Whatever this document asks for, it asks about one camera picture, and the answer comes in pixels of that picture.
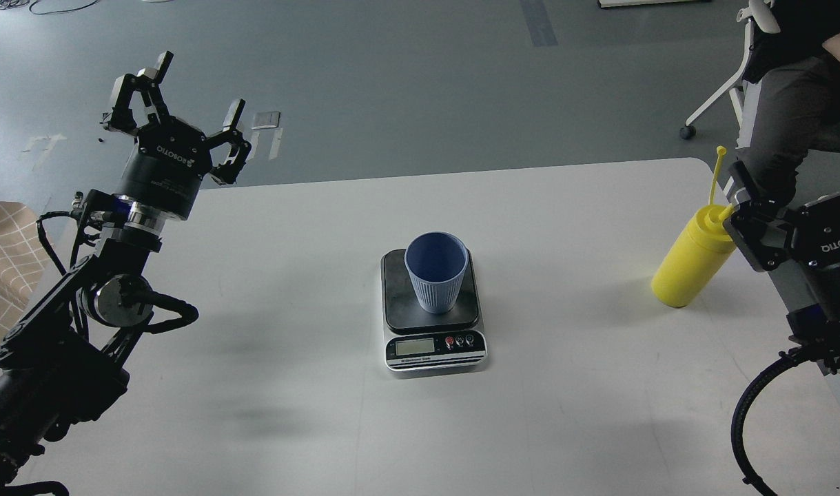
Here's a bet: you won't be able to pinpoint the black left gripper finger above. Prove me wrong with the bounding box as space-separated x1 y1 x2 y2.
205 99 252 185
100 51 175 140

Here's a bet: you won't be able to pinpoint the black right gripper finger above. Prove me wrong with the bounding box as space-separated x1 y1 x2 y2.
726 161 792 224
723 211 797 272

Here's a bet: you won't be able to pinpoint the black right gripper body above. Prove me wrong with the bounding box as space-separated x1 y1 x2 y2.
782 194 840 322

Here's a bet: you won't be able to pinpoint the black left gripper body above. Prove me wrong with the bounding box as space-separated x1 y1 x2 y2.
114 117 212 220

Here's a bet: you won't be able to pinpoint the yellow squeeze seasoning bottle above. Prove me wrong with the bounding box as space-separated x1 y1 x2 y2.
651 145 737 308

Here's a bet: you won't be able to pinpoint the blue ribbed plastic cup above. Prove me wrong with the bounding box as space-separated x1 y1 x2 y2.
404 231 470 315

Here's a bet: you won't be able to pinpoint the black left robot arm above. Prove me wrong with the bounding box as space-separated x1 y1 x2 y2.
0 52 252 495

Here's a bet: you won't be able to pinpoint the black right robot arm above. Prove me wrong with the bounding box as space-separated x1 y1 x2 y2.
723 161 840 495

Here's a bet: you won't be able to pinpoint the black digital kitchen scale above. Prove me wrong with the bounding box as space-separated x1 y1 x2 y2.
380 250 489 374

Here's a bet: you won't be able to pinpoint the seated person dark clothes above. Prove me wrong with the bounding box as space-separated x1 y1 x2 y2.
737 1 840 206

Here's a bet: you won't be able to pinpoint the white office chair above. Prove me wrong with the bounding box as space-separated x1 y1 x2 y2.
678 1 781 141

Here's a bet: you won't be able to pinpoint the beige checkered cloth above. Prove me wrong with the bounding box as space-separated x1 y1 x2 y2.
0 201 49 341

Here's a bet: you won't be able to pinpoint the black floor cables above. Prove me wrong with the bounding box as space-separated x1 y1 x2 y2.
0 0 101 25

